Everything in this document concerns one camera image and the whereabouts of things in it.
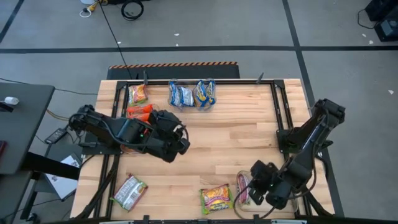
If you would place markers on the orange Maruchan ramen pack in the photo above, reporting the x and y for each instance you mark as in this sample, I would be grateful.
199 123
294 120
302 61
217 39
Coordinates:
140 117
138 109

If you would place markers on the white printed box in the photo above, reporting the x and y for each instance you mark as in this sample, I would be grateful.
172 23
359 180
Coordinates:
62 183

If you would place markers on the black metal table frame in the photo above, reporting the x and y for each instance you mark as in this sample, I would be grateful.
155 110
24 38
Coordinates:
155 82

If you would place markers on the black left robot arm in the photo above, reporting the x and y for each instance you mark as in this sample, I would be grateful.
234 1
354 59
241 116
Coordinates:
118 133

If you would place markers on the black equipment case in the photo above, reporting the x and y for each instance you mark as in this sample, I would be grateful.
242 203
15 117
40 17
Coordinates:
382 9
388 29

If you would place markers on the white light bar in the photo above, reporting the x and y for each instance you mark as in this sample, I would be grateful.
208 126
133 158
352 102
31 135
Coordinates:
116 222
289 221

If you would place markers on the black mat with hazard stripe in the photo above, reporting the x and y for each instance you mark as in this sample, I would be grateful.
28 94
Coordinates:
155 72

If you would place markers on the silver red packet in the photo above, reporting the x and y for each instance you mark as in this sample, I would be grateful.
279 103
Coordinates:
129 193

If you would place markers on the dark red item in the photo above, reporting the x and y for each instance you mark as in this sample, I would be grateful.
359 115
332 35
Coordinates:
1 148

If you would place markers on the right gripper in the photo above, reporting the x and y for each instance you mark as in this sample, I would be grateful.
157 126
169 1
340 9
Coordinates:
264 172

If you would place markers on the dark grey desk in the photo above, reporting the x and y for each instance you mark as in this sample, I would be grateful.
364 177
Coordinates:
21 130

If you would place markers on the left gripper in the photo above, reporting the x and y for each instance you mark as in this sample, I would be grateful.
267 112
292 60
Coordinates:
168 140

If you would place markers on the black desk leg frame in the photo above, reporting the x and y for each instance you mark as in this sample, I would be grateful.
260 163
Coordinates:
49 165

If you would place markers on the black power adapter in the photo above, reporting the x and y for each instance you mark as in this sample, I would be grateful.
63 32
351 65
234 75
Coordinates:
56 135

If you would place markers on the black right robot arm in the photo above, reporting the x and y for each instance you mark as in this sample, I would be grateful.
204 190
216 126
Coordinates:
311 140

